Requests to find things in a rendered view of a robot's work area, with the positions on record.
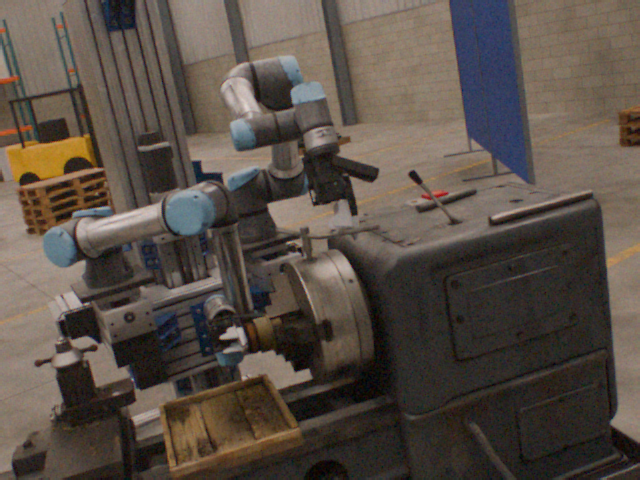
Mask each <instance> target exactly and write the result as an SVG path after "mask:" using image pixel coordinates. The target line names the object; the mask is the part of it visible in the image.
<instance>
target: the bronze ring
mask: <svg viewBox="0 0 640 480"><path fill-rule="evenodd" d="M280 324H283V323H282V321H281V319H280V318H279V317H277V318H273V319H270V318H269V316H268V315H267V314H264V317H261V318H257V319H254V320H253V323H250V322H249V323H246V324H244V325H243V328H244V331H245V334H246V337H247V340H248V344H249V348H248V351H249V353H250V354H255V353H259V351H261V352H262V353H264V352H268V351H271V350H274V351H277V344H279V343H277V340H276V336H275V332H274V329H273V326H276V325H280Z"/></svg>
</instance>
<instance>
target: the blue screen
mask: <svg viewBox="0 0 640 480"><path fill-rule="evenodd" d="M448 4H449V11H450V19H451V26H452V33H453V41H454V48H455V56H456V63H457V71H458V78H459V86H460V93H461V101H462V108H463V116H464V123H465V130H466V131H467V138H468V145H469V151H467V152H462V153H456V154H450V155H445V156H444V158H448V157H454V156H460V155H465V154H471V153H477V152H483V151H487V152H488V153H490V154H491V158H492V166H493V174H490V175H484V176H478V177H473V178H467V179H462V182H469V181H475V180H481V179H487V178H492V177H498V176H504V175H510V174H516V175H517V176H518V177H520V178H521V179H522V180H523V181H525V182H526V183H527V184H529V185H534V186H536V184H535V178H534V169H533V160H532V151H531V142H530V133H529V124H528V115H527V107H526V98H525V89H524V80H523V71H522V62H521V53H520V44H519V35H518V26H517V17H516V8H515V0H448ZM472 140H474V141H475V142H476V143H477V144H479V145H480V146H481V147H482V148H484V149H479V150H473V146H472ZM497 160H498V161H500V162H501V163H502V164H503V165H505V166H506V167H507V168H508V169H510V170H511V171H508V172H502V173H498V166H497Z"/></svg>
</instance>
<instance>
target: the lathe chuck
mask: <svg viewBox="0 0 640 480"><path fill-rule="evenodd" d="M312 257H313V258H315V259H317V260H316V261H315V262H312V263H304V260H306V259H307V257H302V258H299V259H295V260H291V261H288V262H286V264H285V269H286V271H287V274H288V277H289V280H290V283H291V286H292V289H293V291H294V294H295V297H296V300H297V303H298V305H300V307H301V308H302V311H303V313H302V312H301V313H299V314H298V315H296V316H292V317H290V319H291V321H294V320H297V319H301V318H306V319H308V320H310V321H312V322H313V323H315V324H321V323H322V321H321V320H324V319H326V320H327V321H329V323H330V327H331V331H332V335H333V337H331V340H329V341H326V339H323V340H320V339H318V340H315V341H311V342H308V343H307V347H308V356H309V365H310V373H311V375H312V377H313V378H314V380H315V381H316V382H317V383H318V384H320V385H324V384H328V383H331V382H334V381H337V380H341V379H344V378H347V377H350V376H353V375H356V374H357V373H358V372H359V369H360V365H361V349H360V340H359V334H358V329H357V324H356V320H355V316H354V312H353V309H352V305H351V302H350V299H349V296H348V293H347V290H346V288H345V285H344V283H343V281H342V278H341V276H340V274H339V272H338V270H337V268H336V267H335V265H334V263H333V262H332V260H331V259H330V258H329V257H328V256H327V255H326V254H324V253H318V254H314V255H312ZM345 365H347V366H349V369H348V370H347V371H346V372H344V373H341V374H339V373H336V371H337V370H338V368H340V367H342V366H345Z"/></svg>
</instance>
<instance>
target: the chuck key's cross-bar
mask: <svg viewBox="0 0 640 480"><path fill-rule="evenodd" d="M379 229H380V226H379V224H376V225H370V226H365V227H360V228H354V229H349V230H344V231H338V232H333V233H328V234H322V235H316V234H310V233H308V234H307V238H309V239H315V240H324V239H329V238H335V237H340V236H346V235H352V234H357V233H363V232H368V231H374V230H379ZM276 232H277V233H282V234H287V235H293V236H298V237H301V232H299V231H293V230H287V229H282V228H277V229H276Z"/></svg>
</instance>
